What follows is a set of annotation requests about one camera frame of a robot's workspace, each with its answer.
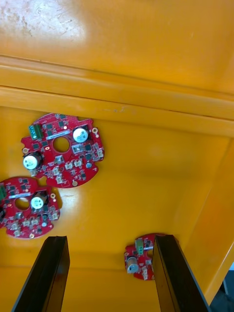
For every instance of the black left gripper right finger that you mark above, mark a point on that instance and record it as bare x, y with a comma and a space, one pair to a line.
175, 280

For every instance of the yellow-orange plastic bin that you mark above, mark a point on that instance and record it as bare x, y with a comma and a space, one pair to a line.
136, 185
146, 36

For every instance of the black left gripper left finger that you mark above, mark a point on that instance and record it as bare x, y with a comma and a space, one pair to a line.
44, 280

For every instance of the round red circuit board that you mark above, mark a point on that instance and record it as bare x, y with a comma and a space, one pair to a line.
24, 231
73, 176
141, 268

